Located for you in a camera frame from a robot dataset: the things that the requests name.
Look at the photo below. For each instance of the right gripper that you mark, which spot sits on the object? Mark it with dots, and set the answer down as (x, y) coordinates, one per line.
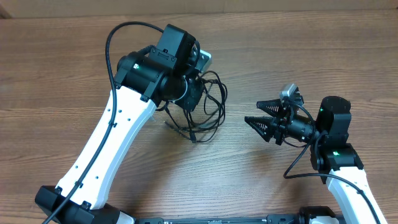
(280, 125)

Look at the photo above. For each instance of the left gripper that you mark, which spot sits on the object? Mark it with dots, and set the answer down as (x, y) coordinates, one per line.
(188, 102)

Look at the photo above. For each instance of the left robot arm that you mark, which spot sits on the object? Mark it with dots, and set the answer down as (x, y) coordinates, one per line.
(165, 72)

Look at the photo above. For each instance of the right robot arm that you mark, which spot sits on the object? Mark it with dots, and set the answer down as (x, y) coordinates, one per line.
(333, 159)

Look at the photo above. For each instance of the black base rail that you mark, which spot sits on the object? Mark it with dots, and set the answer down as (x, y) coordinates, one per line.
(305, 215)

